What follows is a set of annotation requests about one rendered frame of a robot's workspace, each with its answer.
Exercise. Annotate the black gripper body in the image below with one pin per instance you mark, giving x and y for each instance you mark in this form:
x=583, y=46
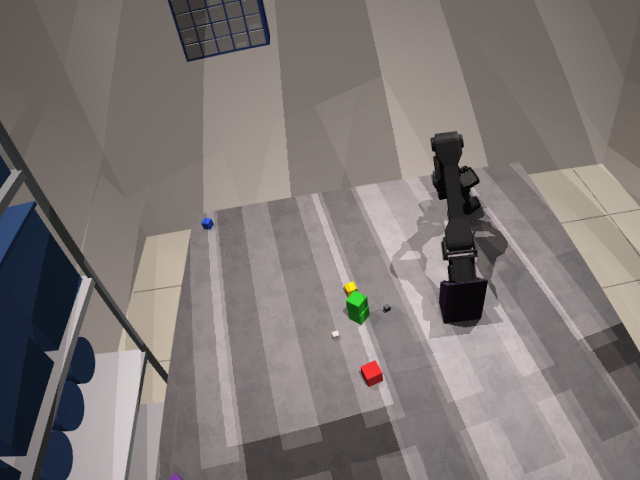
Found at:
x=471, y=204

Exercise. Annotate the red block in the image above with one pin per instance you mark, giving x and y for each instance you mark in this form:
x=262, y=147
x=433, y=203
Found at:
x=371, y=373

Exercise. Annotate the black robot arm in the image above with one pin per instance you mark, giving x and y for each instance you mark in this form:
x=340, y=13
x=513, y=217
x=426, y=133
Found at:
x=458, y=234

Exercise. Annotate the small yellow cube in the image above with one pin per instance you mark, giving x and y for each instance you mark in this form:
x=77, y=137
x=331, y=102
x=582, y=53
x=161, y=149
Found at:
x=350, y=288

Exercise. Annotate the small blue block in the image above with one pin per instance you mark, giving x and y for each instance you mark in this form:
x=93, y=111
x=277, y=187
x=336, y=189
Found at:
x=207, y=223

